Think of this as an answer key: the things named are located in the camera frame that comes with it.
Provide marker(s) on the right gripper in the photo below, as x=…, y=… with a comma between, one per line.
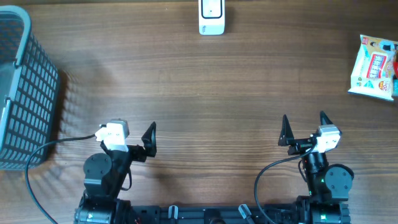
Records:
x=286, y=138

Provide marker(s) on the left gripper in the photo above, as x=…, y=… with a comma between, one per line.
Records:
x=140, y=155

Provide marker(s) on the yellow snack bag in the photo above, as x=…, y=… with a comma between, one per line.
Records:
x=373, y=69

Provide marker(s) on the red Hacks candy bag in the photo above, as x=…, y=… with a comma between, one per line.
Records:
x=395, y=67

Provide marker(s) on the teal white packet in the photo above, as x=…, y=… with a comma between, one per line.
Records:
x=395, y=88

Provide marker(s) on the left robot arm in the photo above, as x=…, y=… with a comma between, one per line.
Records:
x=106, y=172

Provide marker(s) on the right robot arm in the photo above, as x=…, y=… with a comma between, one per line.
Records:
x=328, y=185

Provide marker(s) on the white barcode scanner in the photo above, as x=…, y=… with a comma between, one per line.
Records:
x=211, y=17

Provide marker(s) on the dark grey mesh basket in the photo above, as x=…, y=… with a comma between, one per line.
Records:
x=29, y=88

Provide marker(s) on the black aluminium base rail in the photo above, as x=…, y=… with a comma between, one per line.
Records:
x=279, y=213

